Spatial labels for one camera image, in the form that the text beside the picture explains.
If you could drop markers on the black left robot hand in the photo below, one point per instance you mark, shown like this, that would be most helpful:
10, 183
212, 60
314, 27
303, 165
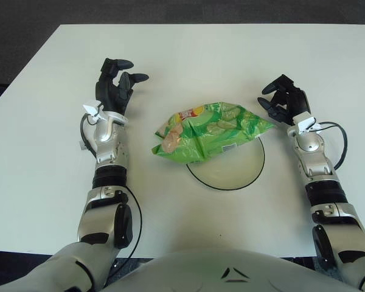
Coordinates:
109, 91

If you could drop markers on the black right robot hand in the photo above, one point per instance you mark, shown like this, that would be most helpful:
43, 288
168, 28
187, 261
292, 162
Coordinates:
296, 102

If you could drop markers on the green chips snack bag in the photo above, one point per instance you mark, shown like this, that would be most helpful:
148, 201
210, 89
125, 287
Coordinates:
213, 134

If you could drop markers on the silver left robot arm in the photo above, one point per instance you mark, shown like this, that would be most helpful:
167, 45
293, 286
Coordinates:
109, 143

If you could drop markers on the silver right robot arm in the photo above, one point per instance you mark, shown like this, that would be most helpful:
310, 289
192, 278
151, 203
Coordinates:
316, 167

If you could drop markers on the white plate with black rim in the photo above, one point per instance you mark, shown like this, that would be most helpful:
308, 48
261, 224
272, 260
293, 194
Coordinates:
231, 170

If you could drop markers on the grey robot torso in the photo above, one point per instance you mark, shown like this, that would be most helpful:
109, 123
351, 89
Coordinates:
228, 267

